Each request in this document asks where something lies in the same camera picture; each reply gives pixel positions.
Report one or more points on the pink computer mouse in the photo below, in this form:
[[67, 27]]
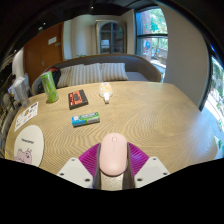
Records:
[[113, 155]]

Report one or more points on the white door sign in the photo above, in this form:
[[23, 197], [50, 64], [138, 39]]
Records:
[[52, 40]]

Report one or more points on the white sticker sheet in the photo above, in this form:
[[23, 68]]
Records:
[[26, 116]]

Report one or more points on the black box with orange print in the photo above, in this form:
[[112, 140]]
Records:
[[78, 99]]

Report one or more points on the brown wooden door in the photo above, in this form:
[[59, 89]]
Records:
[[41, 56]]

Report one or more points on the green and blue small pack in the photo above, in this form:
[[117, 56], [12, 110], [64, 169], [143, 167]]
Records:
[[85, 119]]

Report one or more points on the large side window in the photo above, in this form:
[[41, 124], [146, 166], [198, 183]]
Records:
[[215, 106]]

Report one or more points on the round white pig-print mouse pad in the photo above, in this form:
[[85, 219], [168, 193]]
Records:
[[30, 143]]

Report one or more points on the white tube with orange print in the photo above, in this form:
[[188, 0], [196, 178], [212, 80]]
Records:
[[105, 90]]

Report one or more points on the green drink can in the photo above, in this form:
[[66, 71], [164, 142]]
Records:
[[50, 87]]

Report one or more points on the striped cushion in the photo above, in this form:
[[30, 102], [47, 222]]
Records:
[[114, 71], [70, 76], [91, 73]]

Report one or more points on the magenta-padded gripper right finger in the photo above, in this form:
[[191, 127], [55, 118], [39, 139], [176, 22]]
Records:
[[151, 168]]

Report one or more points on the arched glass-door cabinet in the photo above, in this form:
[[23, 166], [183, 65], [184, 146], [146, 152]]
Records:
[[111, 37]]

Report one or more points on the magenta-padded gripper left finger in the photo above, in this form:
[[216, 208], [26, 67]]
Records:
[[71, 168]]

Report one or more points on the black-framed window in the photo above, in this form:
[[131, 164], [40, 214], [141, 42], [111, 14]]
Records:
[[151, 36]]

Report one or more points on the grey curved sofa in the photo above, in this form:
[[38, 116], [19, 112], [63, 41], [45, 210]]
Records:
[[140, 68]]

